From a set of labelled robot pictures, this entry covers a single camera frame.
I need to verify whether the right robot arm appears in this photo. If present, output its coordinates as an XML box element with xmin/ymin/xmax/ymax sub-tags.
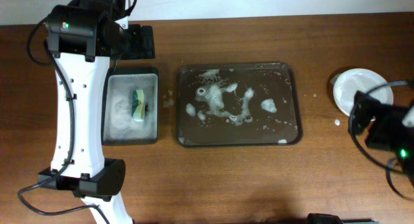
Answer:
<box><xmin>349</xmin><ymin>91</ymin><xmax>413</xmax><ymax>182</ymax></box>

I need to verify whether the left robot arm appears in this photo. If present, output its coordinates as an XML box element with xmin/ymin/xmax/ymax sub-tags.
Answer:
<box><xmin>38</xmin><ymin>0</ymin><xmax>155</xmax><ymax>223</ymax></box>

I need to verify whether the right black cable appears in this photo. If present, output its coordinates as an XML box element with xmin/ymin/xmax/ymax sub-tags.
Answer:
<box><xmin>348</xmin><ymin>80</ymin><xmax>414</xmax><ymax>201</ymax></box>

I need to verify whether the dark brown plate tray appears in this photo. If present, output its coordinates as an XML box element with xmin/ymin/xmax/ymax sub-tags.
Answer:
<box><xmin>175</xmin><ymin>62</ymin><xmax>303</xmax><ymax>148</ymax></box>

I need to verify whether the pale blue plate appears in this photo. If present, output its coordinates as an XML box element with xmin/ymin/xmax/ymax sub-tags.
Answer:
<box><xmin>332</xmin><ymin>68</ymin><xmax>387</xmax><ymax>116</ymax></box>

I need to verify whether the black soapy sponge tray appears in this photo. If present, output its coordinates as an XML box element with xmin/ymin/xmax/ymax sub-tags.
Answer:
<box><xmin>102</xmin><ymin>67</ymin><xmax>158</xmax><ymax>146</ymax></box>

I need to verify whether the green yellow sponge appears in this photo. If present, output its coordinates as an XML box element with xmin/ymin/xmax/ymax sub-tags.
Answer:
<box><xmin>131</xmin><ymin>89</ymin><xmax>146</xmax><ymax>122</ymax></box>

